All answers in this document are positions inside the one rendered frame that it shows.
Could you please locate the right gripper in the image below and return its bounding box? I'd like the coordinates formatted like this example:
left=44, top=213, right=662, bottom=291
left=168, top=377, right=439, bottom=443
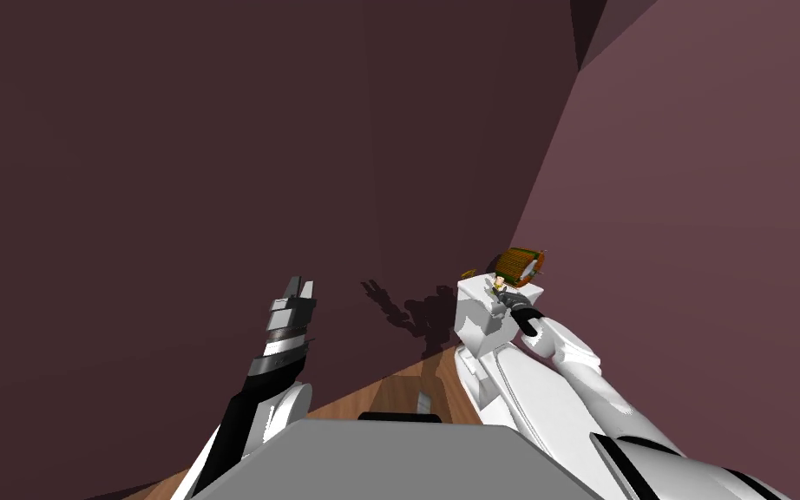
left=496, top=288, right=534, bottom=315

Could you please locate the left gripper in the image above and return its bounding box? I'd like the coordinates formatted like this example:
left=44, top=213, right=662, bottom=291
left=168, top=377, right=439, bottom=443
left=265, top=275, right=318, bottom=336

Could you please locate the orange and green roll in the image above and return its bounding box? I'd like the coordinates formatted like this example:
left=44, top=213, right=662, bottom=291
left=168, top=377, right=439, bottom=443
left=493, top=246, right=548, bottom=290

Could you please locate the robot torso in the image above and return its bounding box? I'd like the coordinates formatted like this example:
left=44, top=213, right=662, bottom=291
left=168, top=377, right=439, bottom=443
left=190, top=411, right=608, bottom=500

